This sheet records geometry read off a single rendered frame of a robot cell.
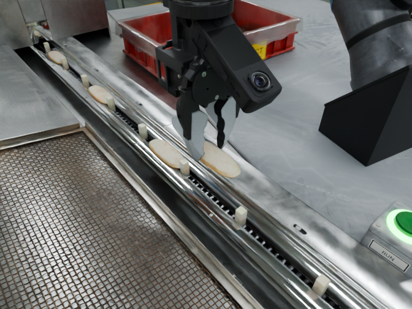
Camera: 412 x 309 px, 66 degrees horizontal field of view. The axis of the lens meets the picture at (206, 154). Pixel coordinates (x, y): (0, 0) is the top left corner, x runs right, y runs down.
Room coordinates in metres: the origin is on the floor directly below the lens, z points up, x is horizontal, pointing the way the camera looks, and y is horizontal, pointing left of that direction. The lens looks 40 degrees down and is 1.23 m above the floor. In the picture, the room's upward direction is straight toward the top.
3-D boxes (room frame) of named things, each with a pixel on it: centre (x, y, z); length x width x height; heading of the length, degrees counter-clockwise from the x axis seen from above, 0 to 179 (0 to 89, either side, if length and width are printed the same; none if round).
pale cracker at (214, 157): (0.35, -0.01, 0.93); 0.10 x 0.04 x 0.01; 40
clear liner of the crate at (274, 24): (1.00, -0.01, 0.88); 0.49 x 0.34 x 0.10; 126
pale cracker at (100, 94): (0.67, 0.25, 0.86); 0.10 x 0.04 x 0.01; 40
